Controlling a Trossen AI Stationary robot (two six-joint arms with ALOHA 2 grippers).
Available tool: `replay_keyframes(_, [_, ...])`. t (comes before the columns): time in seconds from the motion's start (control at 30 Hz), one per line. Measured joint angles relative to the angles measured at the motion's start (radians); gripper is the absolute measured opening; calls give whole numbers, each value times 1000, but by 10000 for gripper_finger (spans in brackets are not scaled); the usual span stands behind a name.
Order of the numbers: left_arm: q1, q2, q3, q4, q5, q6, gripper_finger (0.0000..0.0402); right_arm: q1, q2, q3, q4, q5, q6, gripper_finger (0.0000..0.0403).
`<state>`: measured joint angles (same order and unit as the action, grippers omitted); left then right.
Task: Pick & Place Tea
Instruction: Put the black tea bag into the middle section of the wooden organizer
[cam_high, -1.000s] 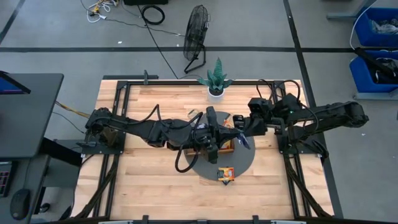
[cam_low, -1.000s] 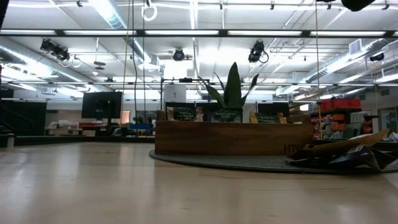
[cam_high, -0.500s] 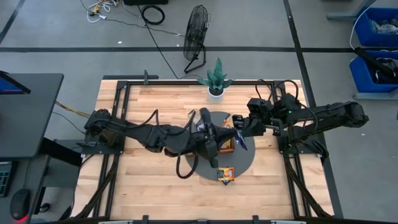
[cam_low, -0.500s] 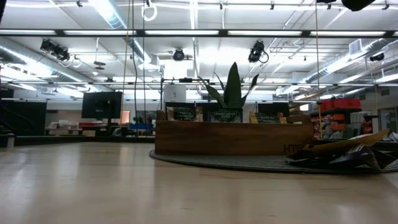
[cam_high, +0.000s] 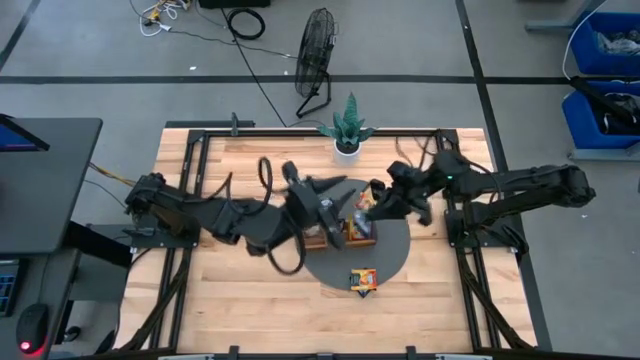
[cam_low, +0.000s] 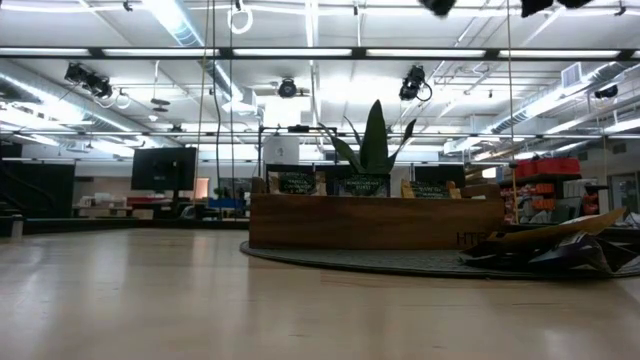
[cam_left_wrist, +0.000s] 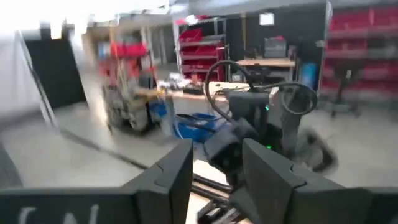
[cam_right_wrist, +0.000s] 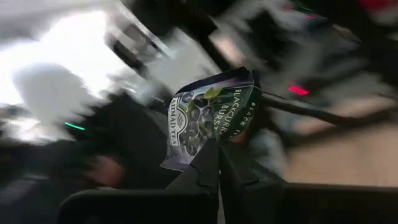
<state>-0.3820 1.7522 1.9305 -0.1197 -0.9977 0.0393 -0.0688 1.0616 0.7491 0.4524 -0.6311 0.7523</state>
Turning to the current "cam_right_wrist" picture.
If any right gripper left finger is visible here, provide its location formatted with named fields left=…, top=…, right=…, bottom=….
left=166, top=139, right=220, bottom=224

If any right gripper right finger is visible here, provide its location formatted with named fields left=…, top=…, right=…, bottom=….
left=219, top=142, right=289, bottom=224

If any dark blue tea packet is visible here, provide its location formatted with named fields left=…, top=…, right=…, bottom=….
left=160, top=67, right=262, bottom=172

